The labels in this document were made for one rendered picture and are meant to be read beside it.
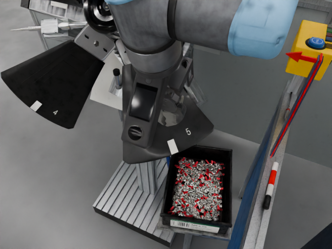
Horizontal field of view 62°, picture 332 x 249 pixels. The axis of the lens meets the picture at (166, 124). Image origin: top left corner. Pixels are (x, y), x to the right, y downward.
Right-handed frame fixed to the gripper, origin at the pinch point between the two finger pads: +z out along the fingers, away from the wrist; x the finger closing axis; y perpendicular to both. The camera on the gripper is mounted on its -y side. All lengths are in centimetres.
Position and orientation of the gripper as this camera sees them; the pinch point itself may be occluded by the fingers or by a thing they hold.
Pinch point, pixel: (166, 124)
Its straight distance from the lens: 56.4
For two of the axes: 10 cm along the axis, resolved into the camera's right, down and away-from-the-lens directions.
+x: -9.1, -3.2, 2.7
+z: 1.2, 4.1, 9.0
